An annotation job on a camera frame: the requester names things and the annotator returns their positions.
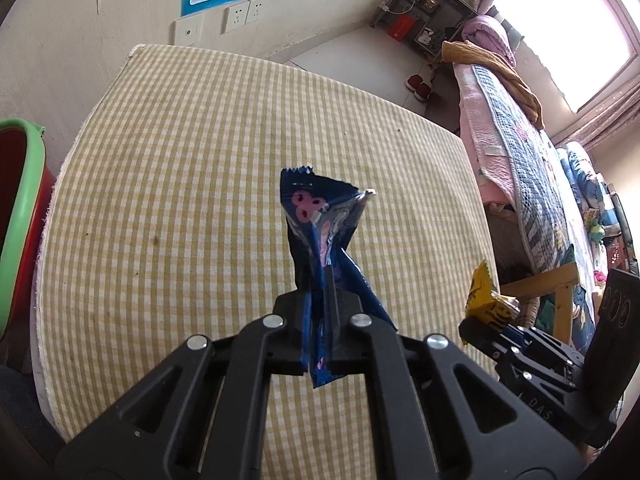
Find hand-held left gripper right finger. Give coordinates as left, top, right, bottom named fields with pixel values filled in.
left=324, top=266, right=583, bottom=480

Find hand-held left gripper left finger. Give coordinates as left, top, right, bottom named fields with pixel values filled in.
left=55, top=290, right=312, bottom=480

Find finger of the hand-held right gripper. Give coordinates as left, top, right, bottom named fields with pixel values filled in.
left=500, top=324, right=588, bottom=393
left=459, top=317, right=616, bottom=448

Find yellow zigzag-edged wrapper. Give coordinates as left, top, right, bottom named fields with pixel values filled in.
left=465, top=260, right=521, bottom=333

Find blue snack wrapper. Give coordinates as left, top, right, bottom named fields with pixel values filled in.
left=279, top=166, right=398, bottom=390

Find red bin with green rim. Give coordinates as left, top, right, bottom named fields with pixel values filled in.
left=0, top=117, right=57, bottom=356

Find blue printed pillows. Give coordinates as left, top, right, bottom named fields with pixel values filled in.
left=557, top=142, right=616, bottom=226

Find bed with quilts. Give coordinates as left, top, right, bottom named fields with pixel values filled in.
left=472, top=64, right=596, bottom=356

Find yellow checked tablecloth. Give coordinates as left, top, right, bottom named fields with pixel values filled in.
left=31, top=44, right=501, bottom=480

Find pink bed sheet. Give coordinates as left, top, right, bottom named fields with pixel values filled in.
left=457, top=65, right=526, bottom=211

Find brown blanket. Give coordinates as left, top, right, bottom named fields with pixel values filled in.
left=441, top=40, right=545, bottom=131

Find red bag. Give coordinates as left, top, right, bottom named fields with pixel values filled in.
left=389, top=16, right=416, bottom=41

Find window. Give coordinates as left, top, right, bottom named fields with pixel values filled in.
left=492, top=0, right=640, bottom=113

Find folded pink quilt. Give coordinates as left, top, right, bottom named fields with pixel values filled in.
left=461, top=15, right=517, bottom=68

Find dark metal shelf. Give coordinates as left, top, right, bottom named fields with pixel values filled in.
left=370, top=0, right=476, bottom=63

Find wooden bed frame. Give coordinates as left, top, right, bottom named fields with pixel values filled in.
left=500, top=260, right=578, bottom=351

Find small white wall plate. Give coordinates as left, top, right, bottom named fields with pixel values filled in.
left=172, top=14, right=205, bottom=46

